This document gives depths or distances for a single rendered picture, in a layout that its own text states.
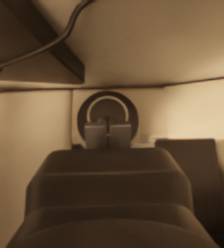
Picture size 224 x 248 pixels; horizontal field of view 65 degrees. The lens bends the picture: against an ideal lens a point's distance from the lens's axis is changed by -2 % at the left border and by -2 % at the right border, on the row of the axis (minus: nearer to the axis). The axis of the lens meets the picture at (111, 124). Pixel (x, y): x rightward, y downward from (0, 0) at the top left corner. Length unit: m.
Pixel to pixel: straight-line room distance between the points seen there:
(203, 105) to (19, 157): 0.22
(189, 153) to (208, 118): 0.04
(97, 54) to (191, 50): 0.08
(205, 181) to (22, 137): 0.21
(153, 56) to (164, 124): 0.08
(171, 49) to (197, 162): 0.13
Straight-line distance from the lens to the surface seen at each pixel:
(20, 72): 0.18
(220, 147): 0.27
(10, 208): 0.24
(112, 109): 0.17
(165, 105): 0.23
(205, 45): 0.18
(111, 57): 0.18
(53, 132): 0.22
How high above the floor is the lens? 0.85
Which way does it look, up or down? 13 degrees down
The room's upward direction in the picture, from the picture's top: 178 degrees clockwise
